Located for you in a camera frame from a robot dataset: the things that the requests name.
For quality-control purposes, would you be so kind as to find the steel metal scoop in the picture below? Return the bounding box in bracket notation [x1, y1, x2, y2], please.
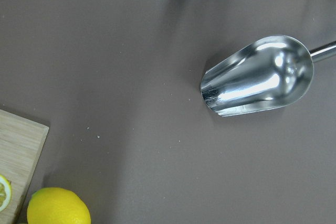
[200, 35, 335, 117]

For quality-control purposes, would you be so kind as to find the bamboo cutting board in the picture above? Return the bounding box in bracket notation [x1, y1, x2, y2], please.
[1, 110, 49, 223]

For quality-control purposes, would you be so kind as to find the whole yellow lemon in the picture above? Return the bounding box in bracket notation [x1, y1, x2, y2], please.
[27, 187, 91, 223]

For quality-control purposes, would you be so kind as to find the lemon half slice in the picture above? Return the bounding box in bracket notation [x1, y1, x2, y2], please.
[0, 175, 12, 212]

